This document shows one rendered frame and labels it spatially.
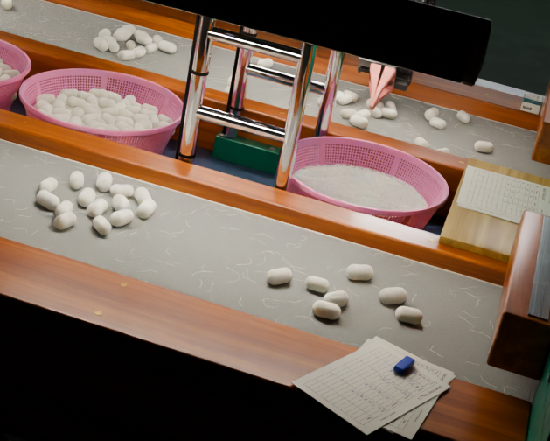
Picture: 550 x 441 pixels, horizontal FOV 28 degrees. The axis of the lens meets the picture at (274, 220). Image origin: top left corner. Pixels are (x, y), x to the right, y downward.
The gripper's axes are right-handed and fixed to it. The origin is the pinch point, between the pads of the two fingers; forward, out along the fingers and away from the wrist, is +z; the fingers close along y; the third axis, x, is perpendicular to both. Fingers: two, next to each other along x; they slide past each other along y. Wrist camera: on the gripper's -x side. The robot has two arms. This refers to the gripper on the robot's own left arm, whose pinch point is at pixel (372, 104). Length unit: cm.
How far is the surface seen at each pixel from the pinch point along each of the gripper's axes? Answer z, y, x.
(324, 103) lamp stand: 13.4, -5.0, -18.7
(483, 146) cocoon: 3.5, 21.2, -1.7
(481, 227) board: 32.5, 24.4, -29.0
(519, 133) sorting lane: -8.1, 27.1, 9.6
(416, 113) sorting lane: -4.9, 7.6, 7.1
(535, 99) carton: -17.8, 28.3, 11.9
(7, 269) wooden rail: 68, -26, -57
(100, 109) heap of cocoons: 23.3, -41.4, -14.1
